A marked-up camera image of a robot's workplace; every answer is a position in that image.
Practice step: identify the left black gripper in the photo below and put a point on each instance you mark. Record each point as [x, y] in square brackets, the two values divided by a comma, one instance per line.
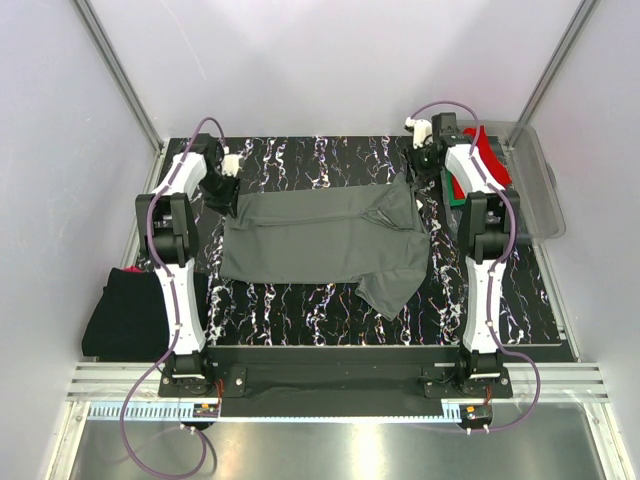
[225, 203]

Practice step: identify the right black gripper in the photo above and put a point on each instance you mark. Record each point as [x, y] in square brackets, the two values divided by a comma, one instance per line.
[415, 173]

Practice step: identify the grey t shirt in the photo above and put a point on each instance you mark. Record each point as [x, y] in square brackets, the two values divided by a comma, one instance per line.
[370, 236]

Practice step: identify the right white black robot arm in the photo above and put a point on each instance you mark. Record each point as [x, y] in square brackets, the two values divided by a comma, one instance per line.
[486, 236]

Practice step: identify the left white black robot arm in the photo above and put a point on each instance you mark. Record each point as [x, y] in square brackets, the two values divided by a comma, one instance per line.
[169, 239]

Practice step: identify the green t shirt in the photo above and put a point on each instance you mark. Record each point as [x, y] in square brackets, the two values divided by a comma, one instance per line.
[452, 191]

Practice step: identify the red t shirt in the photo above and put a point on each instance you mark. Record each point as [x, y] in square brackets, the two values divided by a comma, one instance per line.
[491, 160]

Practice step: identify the clear plastic bin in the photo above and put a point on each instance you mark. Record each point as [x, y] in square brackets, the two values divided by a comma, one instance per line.
[518, 149]

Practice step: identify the pink folded t shirt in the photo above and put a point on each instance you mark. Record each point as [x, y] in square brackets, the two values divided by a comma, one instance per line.
[133, 269]

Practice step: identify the black folded t shirt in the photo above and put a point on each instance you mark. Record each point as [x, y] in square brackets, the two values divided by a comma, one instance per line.
[129, 322]

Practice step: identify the left small connector board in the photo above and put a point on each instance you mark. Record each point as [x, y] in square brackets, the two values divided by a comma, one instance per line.
[206, 410]

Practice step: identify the small connector board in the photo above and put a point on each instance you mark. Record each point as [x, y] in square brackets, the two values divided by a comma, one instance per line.
[206, 410]
[476, 417]

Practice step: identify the right small connector board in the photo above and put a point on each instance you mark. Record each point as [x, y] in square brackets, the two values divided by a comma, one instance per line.
[476, 417]

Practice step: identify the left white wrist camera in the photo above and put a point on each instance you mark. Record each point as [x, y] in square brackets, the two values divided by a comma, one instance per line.
[231, 165]

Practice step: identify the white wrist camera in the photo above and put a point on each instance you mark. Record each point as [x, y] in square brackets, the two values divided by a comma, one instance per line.
[421, 130]
[231, 165]

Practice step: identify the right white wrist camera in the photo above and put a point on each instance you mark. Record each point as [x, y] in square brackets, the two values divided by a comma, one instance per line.
[421, 130]

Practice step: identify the left aluminium frame post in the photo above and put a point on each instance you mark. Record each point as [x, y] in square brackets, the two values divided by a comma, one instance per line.
[109, 57]

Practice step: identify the aluminium frame post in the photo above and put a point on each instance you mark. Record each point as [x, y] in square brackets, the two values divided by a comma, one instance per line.
[109, 57]
[568, 40]

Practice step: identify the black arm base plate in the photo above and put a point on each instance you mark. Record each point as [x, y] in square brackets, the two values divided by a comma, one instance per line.
[304, 382]

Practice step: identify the right aluminium frame post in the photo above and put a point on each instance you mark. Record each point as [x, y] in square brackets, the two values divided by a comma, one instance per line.
[568, 40]

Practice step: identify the front aluminium rail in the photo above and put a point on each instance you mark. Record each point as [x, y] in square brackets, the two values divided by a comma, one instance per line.
[560, 382]

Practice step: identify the right white cable duct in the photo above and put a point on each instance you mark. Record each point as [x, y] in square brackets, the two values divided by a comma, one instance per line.
[452, 411]

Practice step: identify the white cable duct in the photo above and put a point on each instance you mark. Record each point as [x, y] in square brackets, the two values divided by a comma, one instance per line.
[144, 411]
[452, 411]

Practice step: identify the left white cable duct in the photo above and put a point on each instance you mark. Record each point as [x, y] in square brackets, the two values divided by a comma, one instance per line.
[144, 411]

